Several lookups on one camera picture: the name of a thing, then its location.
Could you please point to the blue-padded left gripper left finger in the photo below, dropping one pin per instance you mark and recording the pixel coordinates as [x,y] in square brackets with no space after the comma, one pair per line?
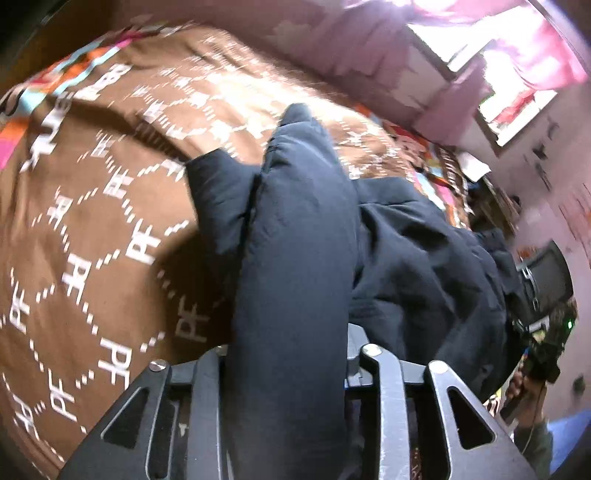
[206,454]

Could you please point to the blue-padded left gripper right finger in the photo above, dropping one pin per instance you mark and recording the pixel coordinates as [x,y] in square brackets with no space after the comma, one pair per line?
[375,387]

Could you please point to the dark navy padded jacket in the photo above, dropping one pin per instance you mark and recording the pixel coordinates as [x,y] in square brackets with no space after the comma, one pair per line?
[302,251]

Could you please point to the person's right hand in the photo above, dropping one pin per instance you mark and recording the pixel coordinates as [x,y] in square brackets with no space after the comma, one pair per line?
[530,410]

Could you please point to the small dark television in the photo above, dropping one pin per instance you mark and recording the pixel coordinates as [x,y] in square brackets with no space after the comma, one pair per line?
[547,281]

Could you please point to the wooden side desk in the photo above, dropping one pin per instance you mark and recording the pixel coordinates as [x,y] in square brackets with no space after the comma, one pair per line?
[490,207]

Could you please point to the white pillow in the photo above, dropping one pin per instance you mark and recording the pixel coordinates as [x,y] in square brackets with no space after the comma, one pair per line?
[472,168]

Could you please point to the colourful brown patterned duvet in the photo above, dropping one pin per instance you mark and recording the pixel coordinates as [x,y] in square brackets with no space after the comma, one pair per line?
[100,268]

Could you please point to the right pink curtain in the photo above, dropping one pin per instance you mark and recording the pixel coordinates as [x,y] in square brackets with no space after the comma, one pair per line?
[452,109]

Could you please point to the wooden window frame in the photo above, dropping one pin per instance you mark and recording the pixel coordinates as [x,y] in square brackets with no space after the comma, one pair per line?
[527,59]

